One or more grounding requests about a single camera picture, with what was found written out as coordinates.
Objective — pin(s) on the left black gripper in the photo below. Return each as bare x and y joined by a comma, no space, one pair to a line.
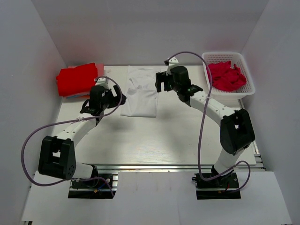
116,100

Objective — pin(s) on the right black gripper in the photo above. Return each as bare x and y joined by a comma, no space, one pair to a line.
162,78

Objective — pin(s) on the white t shirt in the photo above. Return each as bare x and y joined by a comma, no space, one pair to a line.
141,93

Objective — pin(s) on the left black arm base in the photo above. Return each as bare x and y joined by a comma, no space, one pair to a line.
94,184

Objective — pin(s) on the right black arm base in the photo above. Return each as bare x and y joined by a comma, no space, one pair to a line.
227,181

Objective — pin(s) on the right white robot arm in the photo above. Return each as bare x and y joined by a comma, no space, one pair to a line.
236,130

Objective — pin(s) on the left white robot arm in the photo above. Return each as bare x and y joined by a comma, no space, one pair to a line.
57,156

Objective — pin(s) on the folded blue t shirt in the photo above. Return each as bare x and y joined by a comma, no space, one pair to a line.
78,95

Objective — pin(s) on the folded red t shirt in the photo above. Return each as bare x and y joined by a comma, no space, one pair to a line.
69,83

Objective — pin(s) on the crumpled magenta t shirt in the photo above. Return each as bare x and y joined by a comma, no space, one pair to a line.
224,77

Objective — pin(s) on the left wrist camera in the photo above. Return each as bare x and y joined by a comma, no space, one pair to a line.
102,81

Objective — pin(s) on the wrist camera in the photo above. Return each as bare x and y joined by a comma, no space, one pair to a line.
171,63
102,81

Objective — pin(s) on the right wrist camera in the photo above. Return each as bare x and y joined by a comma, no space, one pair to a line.
171,63

